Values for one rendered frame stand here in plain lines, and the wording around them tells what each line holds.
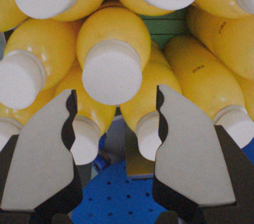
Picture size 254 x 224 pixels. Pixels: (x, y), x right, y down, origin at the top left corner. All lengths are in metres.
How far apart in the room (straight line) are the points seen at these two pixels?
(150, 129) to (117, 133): 0.24
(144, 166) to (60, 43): 0.20
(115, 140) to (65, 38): 0.27
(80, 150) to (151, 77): 0.09
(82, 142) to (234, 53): 0.16
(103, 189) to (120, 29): 0.27
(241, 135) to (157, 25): 0.22
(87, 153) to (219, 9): 0.16
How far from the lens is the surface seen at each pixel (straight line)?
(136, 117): 0.19
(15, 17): 0.20
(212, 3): 0.18
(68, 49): 0.19
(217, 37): 0.23
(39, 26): 0.19
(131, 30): 0.16
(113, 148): 0.43
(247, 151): 0.85
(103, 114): 0.19
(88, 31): 0.17
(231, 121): 0.19
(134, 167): 0.30
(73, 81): 0.20
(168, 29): 0.34
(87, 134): 0.17
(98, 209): 0.34
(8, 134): 0.20
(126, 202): 0.34
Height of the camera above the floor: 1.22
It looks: 58 degrees down
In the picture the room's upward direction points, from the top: 175 degrees clockwise
